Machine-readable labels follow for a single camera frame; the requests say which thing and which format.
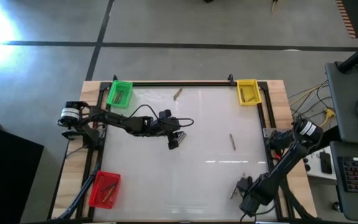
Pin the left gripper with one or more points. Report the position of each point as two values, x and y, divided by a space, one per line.
166 127

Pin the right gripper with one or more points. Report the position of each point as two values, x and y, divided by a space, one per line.
245 185

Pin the red brown crayon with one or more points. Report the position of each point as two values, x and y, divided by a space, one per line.
109 186

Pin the yellow green crayon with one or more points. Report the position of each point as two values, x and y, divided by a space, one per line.
251 99

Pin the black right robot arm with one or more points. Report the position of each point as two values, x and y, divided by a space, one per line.
286 161

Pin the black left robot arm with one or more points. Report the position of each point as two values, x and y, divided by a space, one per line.
120 119

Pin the green plastic basket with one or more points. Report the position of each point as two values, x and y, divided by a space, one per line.
126 103

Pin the white control box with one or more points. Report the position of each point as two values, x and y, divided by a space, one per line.
312 172

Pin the black phone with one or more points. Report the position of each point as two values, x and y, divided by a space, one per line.
325 162

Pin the black spring clamp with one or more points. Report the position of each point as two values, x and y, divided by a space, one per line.
115 78
230 79

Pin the red plastic basket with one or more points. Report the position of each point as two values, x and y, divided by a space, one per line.
98 199

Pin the yellow plastic basket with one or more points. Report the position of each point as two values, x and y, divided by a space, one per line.
255 90

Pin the wooden base board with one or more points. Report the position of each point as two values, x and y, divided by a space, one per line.
275 93

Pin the grey keyboard desk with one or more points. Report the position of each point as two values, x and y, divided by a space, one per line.
353 205

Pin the black cabinet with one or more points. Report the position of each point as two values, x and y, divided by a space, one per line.
8 174

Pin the black pole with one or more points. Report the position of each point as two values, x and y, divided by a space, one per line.
357 56

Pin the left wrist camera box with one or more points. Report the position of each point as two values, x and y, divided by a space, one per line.
165 114

